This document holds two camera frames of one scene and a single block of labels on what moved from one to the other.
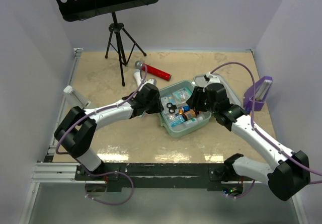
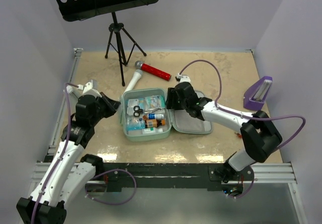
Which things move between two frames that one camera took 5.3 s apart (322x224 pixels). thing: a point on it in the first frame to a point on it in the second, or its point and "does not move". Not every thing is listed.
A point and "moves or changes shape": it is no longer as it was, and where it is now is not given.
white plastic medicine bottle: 193,121 to 151,130
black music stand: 78,1 does not move
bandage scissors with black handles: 172,107 moves or changes shape
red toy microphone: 140,65 does not move
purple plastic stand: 261,87 does not move
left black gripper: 158,108 to 111,105
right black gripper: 194,101 to 172,94
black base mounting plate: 158,175 does not move
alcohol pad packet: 164,101 moves or changes shape
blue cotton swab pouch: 178,119 to 134,124
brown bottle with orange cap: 188,115 to 154,123
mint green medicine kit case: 181,113 moves or changes shape
